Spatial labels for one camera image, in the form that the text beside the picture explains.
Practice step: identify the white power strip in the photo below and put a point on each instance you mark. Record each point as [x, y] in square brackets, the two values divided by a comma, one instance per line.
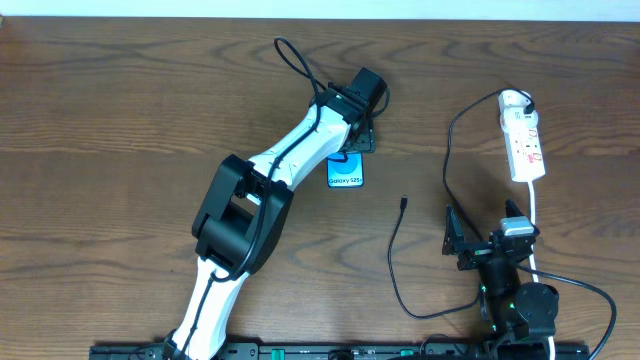
[523, 148]

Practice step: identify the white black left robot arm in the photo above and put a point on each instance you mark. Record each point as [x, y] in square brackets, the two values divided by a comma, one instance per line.
[242, 216]

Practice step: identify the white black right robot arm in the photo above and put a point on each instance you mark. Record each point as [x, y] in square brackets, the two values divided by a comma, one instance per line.
[522, 314]

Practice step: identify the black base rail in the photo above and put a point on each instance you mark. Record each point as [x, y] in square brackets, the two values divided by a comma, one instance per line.
[438, 348]

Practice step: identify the white USB charger plug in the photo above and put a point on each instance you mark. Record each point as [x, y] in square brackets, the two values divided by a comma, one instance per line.
[514, 119]

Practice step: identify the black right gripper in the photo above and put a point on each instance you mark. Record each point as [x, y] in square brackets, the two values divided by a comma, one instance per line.
[482, 251]

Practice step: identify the blue Galaxy smartphone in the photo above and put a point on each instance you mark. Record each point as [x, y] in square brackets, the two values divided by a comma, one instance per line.
[345, 170]

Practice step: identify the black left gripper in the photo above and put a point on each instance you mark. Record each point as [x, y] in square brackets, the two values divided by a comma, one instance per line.
[364, 141]

